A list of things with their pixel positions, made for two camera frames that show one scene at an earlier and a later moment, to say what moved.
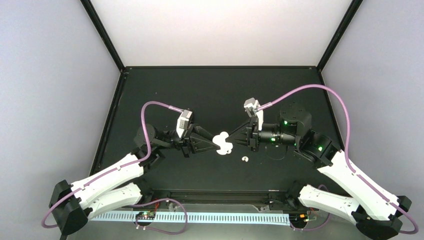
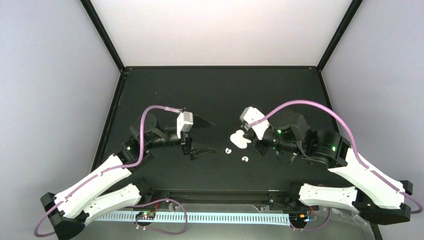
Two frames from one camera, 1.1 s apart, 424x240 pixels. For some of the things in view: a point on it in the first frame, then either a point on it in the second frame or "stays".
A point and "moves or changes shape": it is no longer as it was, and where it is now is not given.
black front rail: [223, 196] stays
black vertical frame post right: [355, 5] stays
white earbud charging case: [225, 147] moves or changes shape
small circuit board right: [298, 217] stays
